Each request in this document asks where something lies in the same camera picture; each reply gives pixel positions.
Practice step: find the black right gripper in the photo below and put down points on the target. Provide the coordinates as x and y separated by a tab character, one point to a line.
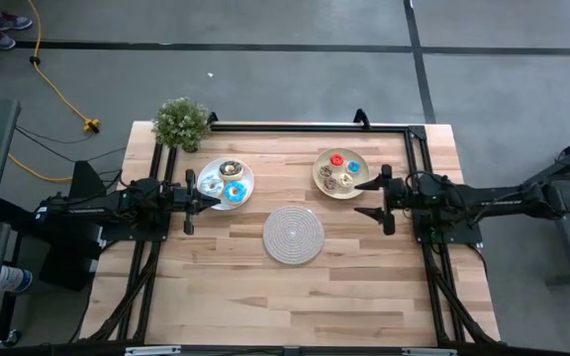
401	198

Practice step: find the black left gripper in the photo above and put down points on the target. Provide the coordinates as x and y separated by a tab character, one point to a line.
186	200

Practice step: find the large white sprinkled donut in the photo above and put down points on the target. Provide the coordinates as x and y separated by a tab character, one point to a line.
206	186

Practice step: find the large blue glazed donut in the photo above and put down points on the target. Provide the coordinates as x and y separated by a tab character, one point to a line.
229	192

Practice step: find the large chocolate sprinkled donut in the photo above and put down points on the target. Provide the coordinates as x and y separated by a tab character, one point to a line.
223	170

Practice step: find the small cream donut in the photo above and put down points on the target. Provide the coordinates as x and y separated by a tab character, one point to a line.
341	180

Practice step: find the small blue donut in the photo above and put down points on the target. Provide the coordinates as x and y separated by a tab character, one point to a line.
349	167

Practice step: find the small chocolate sprinkled donut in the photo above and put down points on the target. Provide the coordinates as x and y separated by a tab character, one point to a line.
321	171
326	184

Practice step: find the small red donut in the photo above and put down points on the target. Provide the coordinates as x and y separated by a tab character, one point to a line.
332	159

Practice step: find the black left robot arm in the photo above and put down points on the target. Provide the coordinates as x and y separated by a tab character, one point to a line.
87	210

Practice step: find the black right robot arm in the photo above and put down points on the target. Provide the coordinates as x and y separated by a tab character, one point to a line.
503	198

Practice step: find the beige round plate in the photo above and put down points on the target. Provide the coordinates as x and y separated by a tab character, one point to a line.
349	194

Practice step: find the white round plate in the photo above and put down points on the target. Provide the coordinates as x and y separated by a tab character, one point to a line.
208	168

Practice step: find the green potted plant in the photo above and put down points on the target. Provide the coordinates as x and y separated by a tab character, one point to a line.
181	123

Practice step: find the black equipment stand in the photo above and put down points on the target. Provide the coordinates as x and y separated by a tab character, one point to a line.
67	262

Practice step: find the silver table clamp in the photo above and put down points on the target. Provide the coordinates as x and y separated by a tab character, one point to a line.
151	351
428	352

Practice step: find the person's foot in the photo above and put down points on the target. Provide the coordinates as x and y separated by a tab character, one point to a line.
2	39
15	278
15	21

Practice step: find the black frame clamp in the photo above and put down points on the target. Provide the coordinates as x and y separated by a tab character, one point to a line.
212	118
361	118

